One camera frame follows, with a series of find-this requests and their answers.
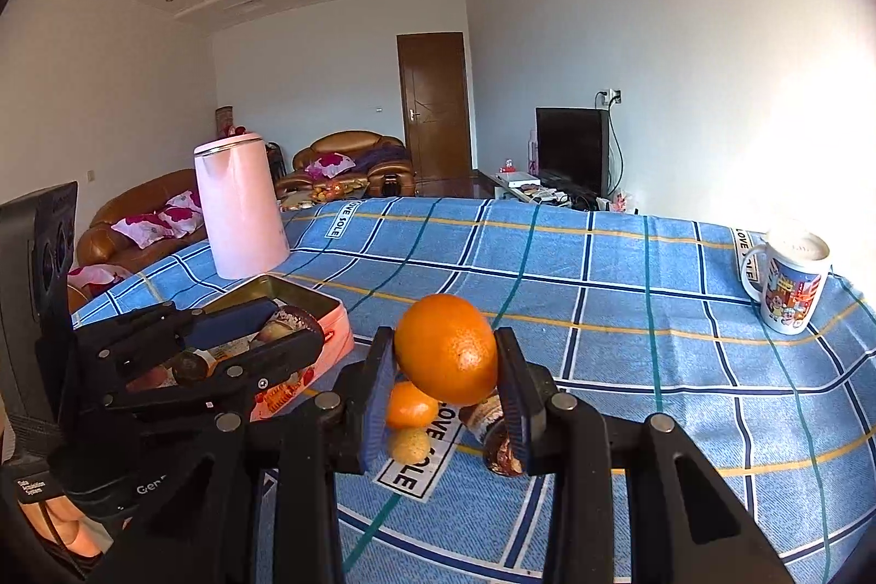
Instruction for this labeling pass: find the dark brown chestnut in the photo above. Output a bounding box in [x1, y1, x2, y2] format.
[169, 351, 212, 387]

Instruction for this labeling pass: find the large orange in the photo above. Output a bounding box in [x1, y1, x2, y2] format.
[395, 293, 497, 406]

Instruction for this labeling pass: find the left human hand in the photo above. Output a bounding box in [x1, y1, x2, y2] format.
[19, 496, 101, 559]

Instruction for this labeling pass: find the pink metal tin box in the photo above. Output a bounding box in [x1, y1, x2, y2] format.
[135, 273, 356, 423]

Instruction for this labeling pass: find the brown leather sofa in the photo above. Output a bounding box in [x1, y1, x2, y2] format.
[67, 169, 206, 313]

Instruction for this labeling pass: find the pink floral cushion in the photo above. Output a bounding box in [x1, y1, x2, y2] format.
[111, 190, 204, 249]

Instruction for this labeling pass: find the pink electric kettle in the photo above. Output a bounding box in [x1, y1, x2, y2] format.
[193, 134, 290, 280]

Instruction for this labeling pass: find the small yellow kumquat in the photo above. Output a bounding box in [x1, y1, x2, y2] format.
[388, 429, 432, 465]

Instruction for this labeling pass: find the small orange tangerine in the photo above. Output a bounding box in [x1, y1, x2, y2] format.
[386, 381, 440, 430]

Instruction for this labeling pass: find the blue plaid tablecloth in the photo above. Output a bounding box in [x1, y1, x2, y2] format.
[74, 199, 874, 582]

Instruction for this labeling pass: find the brown leather armchair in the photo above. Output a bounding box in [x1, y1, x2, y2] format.
[275, 130, 416, 197]

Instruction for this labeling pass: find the colourful printed white mug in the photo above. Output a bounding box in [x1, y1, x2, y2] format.
[740, 231, 832, 337]

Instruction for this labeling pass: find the low tv cabinet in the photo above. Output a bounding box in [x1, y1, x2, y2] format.
[474, 170, 610, 210]

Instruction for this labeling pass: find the dark brown far door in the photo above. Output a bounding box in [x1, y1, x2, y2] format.
[396, 32, 472, 182]

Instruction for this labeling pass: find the black television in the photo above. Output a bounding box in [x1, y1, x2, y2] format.
[536, 107, 609, 197]

